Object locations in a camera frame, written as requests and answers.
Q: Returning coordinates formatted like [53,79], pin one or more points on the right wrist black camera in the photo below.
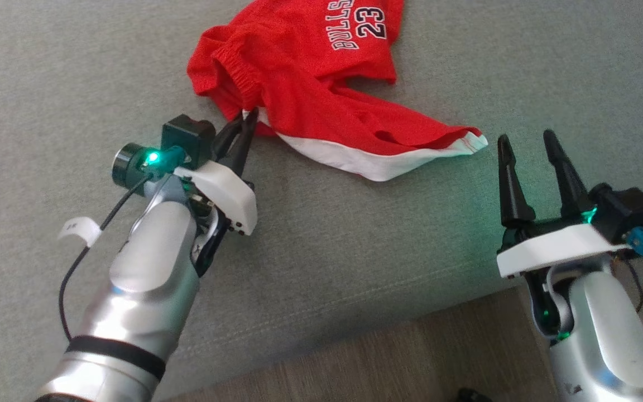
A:
[628,209]

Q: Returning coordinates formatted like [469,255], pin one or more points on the wrist black camera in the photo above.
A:
[628,209]
[187,137]

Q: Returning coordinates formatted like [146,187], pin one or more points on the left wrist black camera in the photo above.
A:
[187,137]

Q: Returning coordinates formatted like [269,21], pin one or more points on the red basketball shorts white hem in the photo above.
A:
[310,95]

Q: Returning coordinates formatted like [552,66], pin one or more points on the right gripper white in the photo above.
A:
[556,248]

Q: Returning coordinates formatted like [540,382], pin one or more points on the grey sofa seat cushion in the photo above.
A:
[355,251]

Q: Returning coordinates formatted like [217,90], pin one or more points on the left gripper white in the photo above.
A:
[229,192]

